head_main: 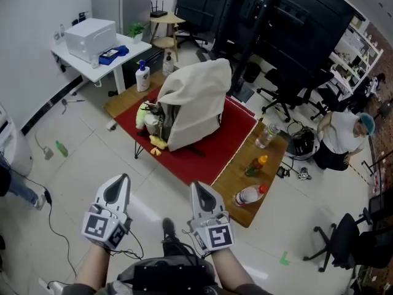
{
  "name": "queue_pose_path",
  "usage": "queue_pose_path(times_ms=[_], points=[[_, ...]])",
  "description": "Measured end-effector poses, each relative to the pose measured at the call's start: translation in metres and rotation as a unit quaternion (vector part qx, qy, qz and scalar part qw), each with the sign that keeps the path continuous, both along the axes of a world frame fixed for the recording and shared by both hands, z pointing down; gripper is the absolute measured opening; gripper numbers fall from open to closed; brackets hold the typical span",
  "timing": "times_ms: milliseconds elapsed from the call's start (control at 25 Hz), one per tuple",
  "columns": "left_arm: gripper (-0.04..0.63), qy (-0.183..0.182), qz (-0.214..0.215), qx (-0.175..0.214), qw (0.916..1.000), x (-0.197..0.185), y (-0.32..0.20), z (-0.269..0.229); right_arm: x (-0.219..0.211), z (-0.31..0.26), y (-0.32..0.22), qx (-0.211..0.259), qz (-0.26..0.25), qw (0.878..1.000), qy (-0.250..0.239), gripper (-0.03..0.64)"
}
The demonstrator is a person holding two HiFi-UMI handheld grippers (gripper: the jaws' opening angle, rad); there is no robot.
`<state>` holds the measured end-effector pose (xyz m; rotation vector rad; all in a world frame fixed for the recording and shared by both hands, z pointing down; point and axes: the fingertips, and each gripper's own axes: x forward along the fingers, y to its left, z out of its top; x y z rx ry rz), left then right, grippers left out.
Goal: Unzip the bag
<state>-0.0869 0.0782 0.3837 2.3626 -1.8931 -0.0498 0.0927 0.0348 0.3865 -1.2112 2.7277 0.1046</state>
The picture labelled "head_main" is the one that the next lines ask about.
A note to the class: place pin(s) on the white pump lotion bottle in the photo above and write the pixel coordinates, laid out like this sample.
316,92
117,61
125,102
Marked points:
142,78

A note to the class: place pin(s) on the white box appliance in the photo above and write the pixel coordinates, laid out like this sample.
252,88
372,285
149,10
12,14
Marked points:
90,38

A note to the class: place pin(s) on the person's right forearm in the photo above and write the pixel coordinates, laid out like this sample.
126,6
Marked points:
228,269

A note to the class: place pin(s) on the black router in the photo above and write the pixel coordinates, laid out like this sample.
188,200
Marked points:
158,12

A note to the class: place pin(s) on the round wooden side table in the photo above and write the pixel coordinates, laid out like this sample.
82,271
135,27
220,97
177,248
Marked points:
167,29

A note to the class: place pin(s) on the white cup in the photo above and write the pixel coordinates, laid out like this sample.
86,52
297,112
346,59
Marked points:
151,124

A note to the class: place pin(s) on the yellow toy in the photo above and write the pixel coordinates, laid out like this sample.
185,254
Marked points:
158,141

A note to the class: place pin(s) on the grey power adapter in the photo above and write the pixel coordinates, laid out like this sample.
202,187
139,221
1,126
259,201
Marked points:
48,153

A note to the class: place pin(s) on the black trash bin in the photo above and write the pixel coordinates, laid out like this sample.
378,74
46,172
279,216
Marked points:
252,72

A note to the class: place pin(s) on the black office chair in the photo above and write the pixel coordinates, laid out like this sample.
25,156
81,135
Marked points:
347,244
291,91
192,26

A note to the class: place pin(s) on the yellow-green plush toy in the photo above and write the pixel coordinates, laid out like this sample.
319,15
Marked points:
142,115

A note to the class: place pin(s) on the small orange toy piece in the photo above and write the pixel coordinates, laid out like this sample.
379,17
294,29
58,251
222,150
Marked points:
156,151

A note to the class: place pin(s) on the orange-cap drink bottle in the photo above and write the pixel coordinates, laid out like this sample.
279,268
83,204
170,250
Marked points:
256,166

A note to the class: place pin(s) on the white machine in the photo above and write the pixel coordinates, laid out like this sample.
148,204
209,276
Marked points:
12,143

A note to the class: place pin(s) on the red table mat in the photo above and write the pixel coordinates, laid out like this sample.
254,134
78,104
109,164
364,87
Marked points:
208,152

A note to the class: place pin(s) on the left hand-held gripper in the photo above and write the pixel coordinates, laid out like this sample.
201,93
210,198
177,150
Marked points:
101,226

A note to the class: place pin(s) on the clear green-label water bottle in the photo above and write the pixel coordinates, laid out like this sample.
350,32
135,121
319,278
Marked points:
266,135

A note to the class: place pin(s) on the blue case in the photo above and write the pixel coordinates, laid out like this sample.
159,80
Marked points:
113,55

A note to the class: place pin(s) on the low wooden table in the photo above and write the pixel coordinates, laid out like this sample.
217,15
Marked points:
245,189

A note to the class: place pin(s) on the small clear bottle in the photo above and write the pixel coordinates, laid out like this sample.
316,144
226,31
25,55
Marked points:
94,62

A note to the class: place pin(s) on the spare hand-held gripper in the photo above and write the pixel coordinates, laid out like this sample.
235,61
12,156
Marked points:
304,174

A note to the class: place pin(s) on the small black floor device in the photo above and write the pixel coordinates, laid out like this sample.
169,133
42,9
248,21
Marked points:
283,172

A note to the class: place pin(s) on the clear pump soap bottle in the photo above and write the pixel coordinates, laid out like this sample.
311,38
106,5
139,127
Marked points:
168,64

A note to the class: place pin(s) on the person's black shoe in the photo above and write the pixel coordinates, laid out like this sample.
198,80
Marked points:
169,227

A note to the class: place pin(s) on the red-cap water bottle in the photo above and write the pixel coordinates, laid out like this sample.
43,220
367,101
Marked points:
250,195

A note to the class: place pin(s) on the black chest-mounted box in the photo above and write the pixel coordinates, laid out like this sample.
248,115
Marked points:
170,276

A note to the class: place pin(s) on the large black screen stand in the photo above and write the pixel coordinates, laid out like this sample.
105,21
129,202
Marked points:
276,26

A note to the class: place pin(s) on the beige fabric bag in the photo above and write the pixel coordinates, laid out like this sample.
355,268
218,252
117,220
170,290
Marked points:
196,103

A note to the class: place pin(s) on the potted green plant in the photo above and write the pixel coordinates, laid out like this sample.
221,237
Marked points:
136,31

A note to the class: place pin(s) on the white desk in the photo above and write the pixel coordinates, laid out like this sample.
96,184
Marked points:
132,46

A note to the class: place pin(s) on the person's left forearm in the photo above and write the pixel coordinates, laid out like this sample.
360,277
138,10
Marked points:
92,269

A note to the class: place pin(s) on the white shelf unit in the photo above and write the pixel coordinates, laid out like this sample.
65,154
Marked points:
356,54

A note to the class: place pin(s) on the green bottle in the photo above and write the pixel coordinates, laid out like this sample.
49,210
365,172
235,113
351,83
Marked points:
62,148

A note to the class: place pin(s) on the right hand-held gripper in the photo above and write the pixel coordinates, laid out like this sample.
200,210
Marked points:
215,235

